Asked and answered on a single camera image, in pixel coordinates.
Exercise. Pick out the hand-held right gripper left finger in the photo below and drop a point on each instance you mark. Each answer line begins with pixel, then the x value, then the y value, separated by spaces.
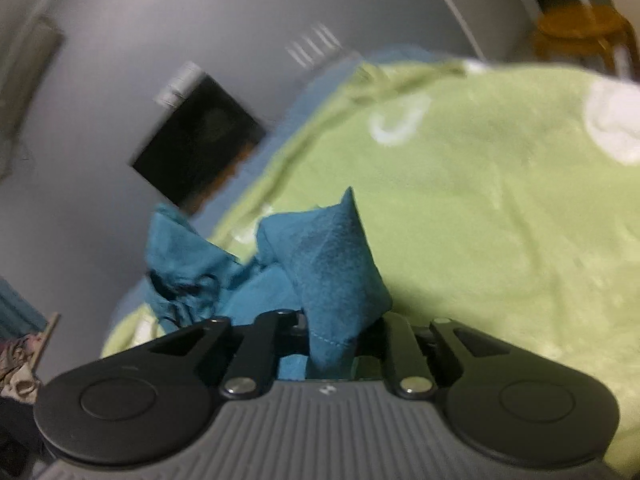
pixel 272 342

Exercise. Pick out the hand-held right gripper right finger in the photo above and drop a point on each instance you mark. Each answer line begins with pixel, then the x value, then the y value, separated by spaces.
pixel 400 347

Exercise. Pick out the blue hooded jacket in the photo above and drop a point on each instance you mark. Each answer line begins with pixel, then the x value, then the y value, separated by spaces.
pixel 330 270

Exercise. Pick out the pile of beige clothes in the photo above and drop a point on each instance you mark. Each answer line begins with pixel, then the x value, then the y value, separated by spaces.
pixel 20 370

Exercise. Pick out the green printed blanket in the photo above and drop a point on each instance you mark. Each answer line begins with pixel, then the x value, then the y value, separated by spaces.
pixel 500 210

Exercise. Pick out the black monitor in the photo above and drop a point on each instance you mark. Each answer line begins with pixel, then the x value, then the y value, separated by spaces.
pixel 197 142

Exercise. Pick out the light blue bed sheet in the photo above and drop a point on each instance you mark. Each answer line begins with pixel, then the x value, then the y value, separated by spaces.
pixel 305 105

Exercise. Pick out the teal curtain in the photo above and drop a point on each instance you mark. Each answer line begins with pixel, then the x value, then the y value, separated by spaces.
pixel 17 310

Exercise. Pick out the white power strip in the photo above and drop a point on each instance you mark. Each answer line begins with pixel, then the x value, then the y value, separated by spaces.
pixel 177 85

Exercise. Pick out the white router with antennas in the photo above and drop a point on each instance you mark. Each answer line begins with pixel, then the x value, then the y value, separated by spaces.
pixel 315 45

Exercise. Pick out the orange wooden stool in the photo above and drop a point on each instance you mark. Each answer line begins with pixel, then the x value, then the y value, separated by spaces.
pixel 580 30

